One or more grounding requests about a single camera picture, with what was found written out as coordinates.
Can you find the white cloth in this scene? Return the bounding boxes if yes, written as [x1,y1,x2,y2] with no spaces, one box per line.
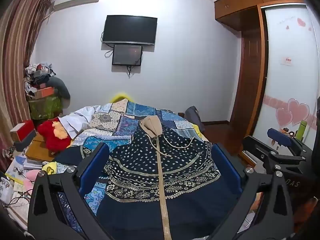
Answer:
[60,106,100,139]

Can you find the green bottle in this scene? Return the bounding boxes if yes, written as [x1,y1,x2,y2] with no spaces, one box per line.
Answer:
[296,120,307,140]

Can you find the pink plush item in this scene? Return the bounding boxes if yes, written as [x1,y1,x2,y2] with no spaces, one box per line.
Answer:
[24,169,45,193]

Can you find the stack of books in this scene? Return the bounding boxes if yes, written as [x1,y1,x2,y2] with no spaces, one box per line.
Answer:
[5,155,45,180]

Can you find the yellow soft item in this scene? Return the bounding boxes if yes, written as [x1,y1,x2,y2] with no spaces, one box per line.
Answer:
[42,162,57,175]

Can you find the red box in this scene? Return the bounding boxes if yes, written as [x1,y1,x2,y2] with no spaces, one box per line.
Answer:
[10,119,35,143]

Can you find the red plush toy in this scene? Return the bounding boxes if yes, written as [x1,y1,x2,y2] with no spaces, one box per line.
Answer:
[37,120,72,155]

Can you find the striped brown curtain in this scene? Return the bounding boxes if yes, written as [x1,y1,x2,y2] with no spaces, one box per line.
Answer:
[0,0,54,170]

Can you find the green patterned cloth cover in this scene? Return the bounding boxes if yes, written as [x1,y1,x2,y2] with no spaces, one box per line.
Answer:
[28,96,63,120]

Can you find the grey bag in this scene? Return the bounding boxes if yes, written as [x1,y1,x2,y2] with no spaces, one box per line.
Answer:
[184,106,206,134]

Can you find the pile of white papers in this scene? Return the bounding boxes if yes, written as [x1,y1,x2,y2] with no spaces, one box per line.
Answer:
[0,177,34,230]

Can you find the pile of clothes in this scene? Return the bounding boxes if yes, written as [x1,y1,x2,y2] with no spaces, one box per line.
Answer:
[24,62,57,98]

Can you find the black floor cable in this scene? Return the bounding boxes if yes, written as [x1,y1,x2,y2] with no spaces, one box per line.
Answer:
[4,195,33,208]

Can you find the black television cable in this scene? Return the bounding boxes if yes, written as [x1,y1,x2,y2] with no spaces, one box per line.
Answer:
[101,31,113,58]

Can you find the white sliding door heart decals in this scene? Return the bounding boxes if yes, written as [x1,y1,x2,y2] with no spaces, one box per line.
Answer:
[251,4,318,150]

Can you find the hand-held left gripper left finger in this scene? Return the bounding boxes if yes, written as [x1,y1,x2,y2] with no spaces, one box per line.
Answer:
[27,142,118,240]

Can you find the blue patchwork blanket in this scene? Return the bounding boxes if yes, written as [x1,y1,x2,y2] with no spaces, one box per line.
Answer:
[56,97,204,234]

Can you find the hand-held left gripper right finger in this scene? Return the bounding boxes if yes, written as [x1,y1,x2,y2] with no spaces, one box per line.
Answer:
[211,142,295,240]

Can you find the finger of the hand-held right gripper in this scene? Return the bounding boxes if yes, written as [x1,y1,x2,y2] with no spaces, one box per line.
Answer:
[241,135,307,173]
[266,127,313,155]

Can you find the black wall television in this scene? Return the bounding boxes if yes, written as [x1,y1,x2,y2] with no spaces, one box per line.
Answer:
[101,15,158,46]

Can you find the small black wall monitor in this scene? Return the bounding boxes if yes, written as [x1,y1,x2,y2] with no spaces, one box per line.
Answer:
[112,44,143,66]

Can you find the dark grey box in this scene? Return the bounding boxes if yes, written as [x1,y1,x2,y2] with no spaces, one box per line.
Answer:
[14,135,37,152]

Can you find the navy patterned hoodie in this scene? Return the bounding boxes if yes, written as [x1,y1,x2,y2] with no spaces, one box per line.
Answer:
[54,116,253,240]

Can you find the orange box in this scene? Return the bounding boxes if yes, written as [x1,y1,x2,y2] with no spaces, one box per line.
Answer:
[34,87,55,99]

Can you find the wooden wardrobe sliding door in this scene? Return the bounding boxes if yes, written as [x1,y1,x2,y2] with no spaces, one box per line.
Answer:
[214,0,310,160]

